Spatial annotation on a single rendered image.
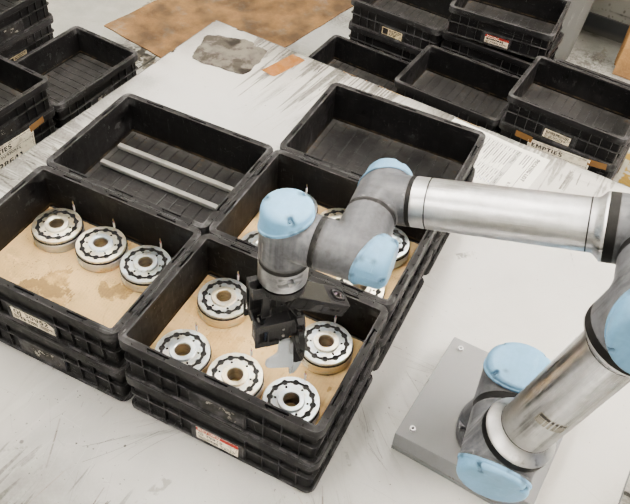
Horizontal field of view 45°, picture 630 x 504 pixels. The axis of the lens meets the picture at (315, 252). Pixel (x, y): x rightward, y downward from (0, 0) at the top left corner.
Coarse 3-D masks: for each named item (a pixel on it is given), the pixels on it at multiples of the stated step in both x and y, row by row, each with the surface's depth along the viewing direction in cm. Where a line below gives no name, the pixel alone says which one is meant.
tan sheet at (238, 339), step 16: (192, 304) 152; (176, 320) 149; (192, 320) 149; (160, 336) 146; (208, 336) 147; (224, 336) 147; (240, 336) 147; (224, 352) 144; (240, 352) 145; (256, 352) 145; (272, 352) 145; (272, 368) 143; (288, 368) 143; (304, 368) 143; (320, 384) 141; (336, 384) 141; (320, 400) 139; (320, 416) 137
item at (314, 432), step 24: (216, 240) 150; (144, 312) 137; (384, 312) 141; (120, 336) 133; (168, 360) 130; (360, 360) 133; (216, 384) 128; (264, 408) 125; (336, 408) 126; (312, 432) 123
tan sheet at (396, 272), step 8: (320, 208) 173; (256, 216) 170; (248, 224) 168; (256, 224) 168; (248, 232) 166; (408, 256) 165; (392, 272) 161; (400, 272) 161; (392, 280) 160; (392, 288) 158; (384, 296) 157
